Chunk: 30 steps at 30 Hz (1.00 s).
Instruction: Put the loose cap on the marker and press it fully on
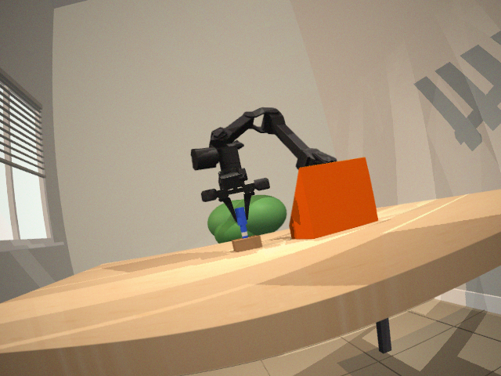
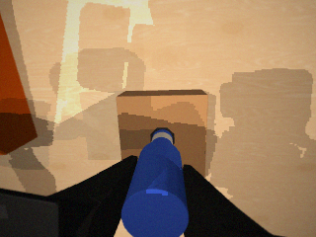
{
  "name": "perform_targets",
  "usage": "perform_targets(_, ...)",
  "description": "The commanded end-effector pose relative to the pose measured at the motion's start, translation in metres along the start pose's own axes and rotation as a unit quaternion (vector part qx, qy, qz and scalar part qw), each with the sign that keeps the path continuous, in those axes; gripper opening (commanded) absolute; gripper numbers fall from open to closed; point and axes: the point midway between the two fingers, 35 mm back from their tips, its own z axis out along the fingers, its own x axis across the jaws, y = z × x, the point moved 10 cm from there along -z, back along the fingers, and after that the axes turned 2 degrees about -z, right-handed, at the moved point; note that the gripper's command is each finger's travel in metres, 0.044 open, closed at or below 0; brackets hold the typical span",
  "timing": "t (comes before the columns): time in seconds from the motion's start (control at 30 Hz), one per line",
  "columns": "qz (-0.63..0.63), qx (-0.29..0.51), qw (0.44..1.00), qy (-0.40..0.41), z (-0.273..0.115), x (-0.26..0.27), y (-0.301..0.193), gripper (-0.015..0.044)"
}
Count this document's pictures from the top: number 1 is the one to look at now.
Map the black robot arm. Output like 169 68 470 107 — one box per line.
191 107 337 190

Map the blue cylinder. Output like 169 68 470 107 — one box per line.
235 207 247 226

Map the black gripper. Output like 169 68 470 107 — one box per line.
201 163 270 222

